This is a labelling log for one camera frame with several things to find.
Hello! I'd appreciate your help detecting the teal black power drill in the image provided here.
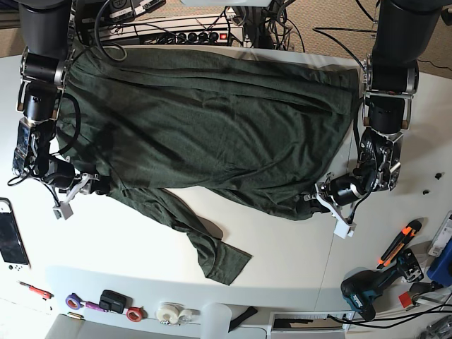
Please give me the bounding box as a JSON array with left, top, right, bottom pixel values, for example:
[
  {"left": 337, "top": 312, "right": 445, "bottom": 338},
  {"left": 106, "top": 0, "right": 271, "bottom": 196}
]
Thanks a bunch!
[{"left": 340, "top": 249, "right": 424, "bottom": 321}]

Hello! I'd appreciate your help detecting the black action camera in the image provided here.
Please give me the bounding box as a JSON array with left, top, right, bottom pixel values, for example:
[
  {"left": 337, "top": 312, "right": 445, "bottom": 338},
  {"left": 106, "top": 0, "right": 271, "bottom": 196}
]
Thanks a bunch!
[{"left": 98, "top": 290, "right": 133, "bottom": 314}]

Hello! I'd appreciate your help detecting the red square tag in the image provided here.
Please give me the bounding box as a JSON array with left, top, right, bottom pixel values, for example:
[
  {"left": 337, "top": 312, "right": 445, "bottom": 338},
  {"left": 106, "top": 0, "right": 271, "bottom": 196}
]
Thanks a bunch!
[{"left": 398, "top": 292, "right": 415, "bottom": 310}]

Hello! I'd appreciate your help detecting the small black screw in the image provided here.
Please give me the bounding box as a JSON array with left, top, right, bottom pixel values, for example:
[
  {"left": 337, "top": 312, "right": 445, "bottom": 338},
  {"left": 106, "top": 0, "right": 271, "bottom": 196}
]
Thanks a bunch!
[{"left": 434, "top": 172, "right": 444, "bottom": 180}]

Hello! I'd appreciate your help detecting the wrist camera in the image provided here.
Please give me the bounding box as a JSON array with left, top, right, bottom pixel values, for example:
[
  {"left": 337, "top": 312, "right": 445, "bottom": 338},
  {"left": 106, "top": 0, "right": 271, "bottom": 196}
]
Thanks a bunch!
[
  {"left": 333, "top": 220, "right": 356, "bottom": 239},
  {"left": 52, "top": 202, "right": 73, "bottom": 220}
]

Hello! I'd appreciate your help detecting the red screwdriver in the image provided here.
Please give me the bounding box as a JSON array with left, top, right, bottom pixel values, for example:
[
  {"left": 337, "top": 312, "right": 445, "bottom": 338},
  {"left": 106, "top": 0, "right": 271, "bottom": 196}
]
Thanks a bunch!
[{"left": 17, "top": 280, "right": 54, "bottom": 300}]

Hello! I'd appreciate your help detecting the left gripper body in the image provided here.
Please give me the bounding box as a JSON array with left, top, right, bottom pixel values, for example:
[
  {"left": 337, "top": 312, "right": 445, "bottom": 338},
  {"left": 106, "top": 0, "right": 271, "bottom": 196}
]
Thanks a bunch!
[{"left": 303, "top": 173, "right": 367, "bottom": 226}]

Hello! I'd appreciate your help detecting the red tape roll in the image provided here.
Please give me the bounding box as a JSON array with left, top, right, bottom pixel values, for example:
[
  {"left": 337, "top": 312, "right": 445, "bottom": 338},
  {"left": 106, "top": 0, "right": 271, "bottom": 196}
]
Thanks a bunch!
[{"left": 126, "top": 307, "right": 145, "bottom": 323}]

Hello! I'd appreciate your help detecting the black power strip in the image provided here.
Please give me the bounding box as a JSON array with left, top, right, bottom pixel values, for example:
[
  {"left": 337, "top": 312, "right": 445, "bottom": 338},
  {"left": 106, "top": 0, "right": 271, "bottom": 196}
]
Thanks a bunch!
[{"left": 139, "top": 31, "right": 243, "bottom": 47}]

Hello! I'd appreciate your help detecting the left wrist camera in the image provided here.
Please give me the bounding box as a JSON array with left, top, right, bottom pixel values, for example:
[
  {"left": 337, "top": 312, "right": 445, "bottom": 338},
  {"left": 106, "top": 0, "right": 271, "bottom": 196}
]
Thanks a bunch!
[{"left": 333, "top": 220, "right": 356, "bottom": 239}]

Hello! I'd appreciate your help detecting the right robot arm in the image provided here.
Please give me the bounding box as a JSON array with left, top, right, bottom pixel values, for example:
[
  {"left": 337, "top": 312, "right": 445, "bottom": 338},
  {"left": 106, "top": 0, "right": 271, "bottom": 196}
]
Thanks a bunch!
[{"left": 7, "top": 1, "right": 110, "bottom": 208}]

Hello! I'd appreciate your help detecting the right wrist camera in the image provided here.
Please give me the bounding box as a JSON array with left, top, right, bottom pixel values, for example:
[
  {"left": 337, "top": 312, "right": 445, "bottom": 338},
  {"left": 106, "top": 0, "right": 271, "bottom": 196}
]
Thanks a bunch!
[{"left": 52, "top": 202, "right": 73, "bottom": 220}]

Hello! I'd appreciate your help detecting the blue box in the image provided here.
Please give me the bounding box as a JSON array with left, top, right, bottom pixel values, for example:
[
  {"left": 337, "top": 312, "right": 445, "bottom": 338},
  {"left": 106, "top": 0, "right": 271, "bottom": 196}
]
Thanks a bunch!
[{"left": 427, "top": 235, "right": 451, "bottom": 287}]

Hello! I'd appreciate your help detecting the orange black utility knife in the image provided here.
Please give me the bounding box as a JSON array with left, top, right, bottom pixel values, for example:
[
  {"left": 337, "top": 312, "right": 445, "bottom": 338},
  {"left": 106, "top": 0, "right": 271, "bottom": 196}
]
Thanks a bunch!
[{"left": 376, "top": 220, "right": 422, "bottom": 270}]

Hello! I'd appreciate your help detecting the white handheld game console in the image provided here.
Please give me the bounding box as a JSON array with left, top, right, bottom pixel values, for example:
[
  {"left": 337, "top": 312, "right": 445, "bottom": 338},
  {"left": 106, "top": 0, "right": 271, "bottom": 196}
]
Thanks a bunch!
[{"left": 1, "top": 198, "right": 30, "bottom": 272}]

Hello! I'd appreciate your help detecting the white tape dispenser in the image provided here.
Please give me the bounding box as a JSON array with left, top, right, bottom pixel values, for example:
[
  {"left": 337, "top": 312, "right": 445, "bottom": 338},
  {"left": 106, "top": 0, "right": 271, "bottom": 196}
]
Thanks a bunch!
[{"left": 155, "top": 302, "right": 200, "bottom": 326}]

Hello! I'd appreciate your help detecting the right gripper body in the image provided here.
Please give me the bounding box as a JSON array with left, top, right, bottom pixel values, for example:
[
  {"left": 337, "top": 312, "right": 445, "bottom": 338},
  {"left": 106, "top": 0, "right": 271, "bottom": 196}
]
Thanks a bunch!
[{"left": 42, "top": 160, "right": 101, "bottom": 207}]

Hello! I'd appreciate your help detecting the purple tape roll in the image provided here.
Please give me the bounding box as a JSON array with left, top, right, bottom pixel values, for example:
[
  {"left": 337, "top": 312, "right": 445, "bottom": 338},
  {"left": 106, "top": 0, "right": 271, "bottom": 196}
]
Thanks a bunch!
[{"left": 65, "top": 293, "right": 83, "bottom": 310}]

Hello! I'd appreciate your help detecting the dark green t-shirt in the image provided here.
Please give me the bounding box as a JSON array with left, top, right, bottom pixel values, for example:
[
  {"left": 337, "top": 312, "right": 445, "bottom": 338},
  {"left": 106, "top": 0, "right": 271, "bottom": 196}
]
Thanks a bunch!
[{"left": 56, "top": 48, "right": 359, "bottom": 285}]

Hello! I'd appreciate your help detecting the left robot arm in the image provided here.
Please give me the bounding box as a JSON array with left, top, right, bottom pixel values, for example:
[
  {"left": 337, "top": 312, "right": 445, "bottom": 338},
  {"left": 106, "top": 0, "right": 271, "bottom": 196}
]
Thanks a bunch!
[{"left": 304, "top": 1, "right": 451, "bottom": 226}]

